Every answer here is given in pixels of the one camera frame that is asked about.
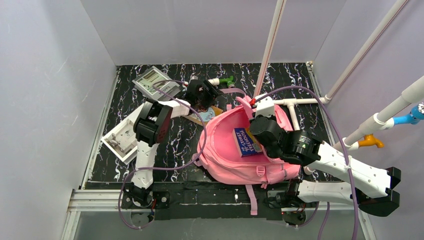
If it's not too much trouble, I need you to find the orange thin book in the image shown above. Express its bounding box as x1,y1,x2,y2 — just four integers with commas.
184,106,224,125

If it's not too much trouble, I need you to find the orange tap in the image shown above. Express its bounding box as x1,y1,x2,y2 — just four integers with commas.
357,134,385,148

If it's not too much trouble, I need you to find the white furniture catalogue book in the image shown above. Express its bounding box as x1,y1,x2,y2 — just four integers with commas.
100,104,144,165

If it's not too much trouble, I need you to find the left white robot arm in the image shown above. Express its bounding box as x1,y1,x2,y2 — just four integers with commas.
123,79,224,205

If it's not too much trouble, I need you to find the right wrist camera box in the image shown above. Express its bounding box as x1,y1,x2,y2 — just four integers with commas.
254,96,275,119

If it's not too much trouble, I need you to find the grey furniture catalogue book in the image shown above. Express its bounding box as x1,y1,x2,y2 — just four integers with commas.
132,66,181,101

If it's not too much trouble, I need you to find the blue treehouse story book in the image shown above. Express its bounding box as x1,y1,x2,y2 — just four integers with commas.
233,127,263,158

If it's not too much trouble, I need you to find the blue tap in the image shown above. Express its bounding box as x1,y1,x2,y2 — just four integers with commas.
393,102,424,125

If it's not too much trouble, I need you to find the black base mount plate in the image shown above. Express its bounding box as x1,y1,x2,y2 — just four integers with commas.
121,181,316,225

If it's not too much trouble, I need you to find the white PVC pipe frame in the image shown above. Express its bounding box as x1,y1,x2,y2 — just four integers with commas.
252,0,424,176

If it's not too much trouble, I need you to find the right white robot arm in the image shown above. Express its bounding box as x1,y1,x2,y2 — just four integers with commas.
249,116,402,217

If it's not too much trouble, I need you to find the aluminium rail frame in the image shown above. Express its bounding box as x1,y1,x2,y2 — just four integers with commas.
61,187,377,240

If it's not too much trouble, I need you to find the pink student backpack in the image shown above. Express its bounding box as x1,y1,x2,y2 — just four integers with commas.
192,95,301,216

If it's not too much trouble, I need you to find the green and white faucet toy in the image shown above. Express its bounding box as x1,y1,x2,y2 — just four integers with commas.
207,75,235,88

